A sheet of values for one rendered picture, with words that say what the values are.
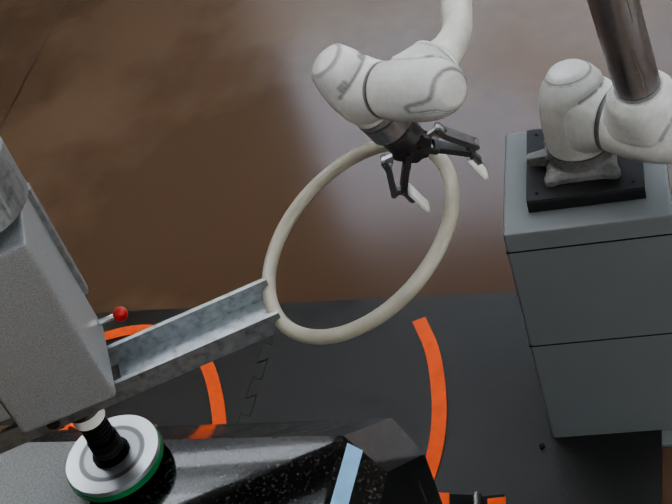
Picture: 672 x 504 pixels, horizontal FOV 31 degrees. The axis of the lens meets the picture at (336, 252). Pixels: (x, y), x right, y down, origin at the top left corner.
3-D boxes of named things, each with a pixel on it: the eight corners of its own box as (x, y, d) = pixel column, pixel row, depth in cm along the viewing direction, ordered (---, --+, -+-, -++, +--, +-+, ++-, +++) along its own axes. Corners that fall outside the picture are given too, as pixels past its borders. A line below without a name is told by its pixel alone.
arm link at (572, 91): (566, 114, 301) (554, 41, 287) (632, 129, 290) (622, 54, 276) (532, 154, 293) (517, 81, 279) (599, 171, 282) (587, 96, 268)
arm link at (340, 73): (343, 133, 222) (392, 135, 213) (290, 82, 213) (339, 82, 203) (369, 85, 225) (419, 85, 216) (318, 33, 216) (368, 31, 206)
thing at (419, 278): (301, 394, 232) (291, 387, 230) (246, 246, 269) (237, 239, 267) (500, 233, 221) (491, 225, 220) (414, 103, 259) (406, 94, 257)
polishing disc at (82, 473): (156, 405, 270) (154, 402, 269) (164, 477, 254) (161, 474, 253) (66, 436, 270) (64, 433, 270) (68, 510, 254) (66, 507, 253)
